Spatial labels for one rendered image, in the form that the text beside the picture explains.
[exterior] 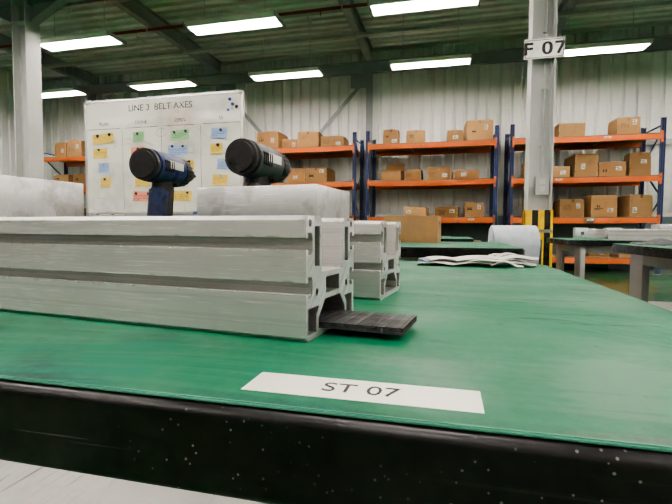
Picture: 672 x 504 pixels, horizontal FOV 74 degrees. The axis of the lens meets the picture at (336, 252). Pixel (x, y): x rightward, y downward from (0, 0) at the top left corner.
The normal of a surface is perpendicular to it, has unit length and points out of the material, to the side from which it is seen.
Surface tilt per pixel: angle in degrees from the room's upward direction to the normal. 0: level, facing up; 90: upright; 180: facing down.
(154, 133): 90
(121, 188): 90
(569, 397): 0
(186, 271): 90
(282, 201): 90
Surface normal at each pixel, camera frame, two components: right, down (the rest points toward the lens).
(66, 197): 0.94, 0.02
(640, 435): 0.00, -1.00
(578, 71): -0.24, 0.05
